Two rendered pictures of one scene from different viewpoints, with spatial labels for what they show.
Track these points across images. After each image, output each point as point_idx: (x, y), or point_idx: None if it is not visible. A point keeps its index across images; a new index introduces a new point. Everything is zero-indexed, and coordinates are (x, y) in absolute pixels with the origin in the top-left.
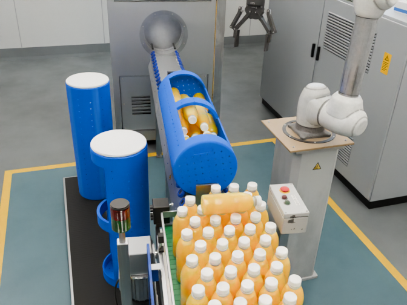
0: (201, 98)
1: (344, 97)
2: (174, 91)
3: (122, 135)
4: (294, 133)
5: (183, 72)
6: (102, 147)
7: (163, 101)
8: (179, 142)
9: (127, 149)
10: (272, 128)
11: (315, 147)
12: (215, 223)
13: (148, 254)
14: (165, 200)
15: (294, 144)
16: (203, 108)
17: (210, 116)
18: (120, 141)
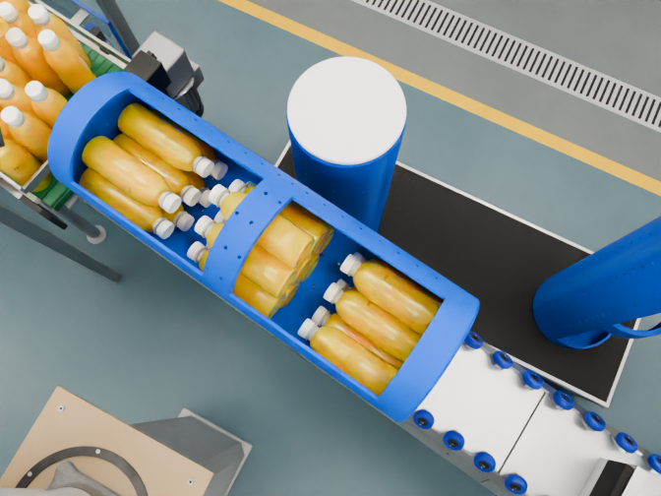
0: (245, 248)
1: None
2: (413, 302)
3: (367, 129)
4: (98, 478)
5: (428, 341)
6: (346, 71)
7: (368, 228)
8: (146, 91)
9: (307, 103)
10: (160, 454)
11: (18, 454)
12: None
13: (91, 10)
14: (140, 73)
15: (69, 423)
16: (256, 270)
17: (253, 298)
18: (342, 110)
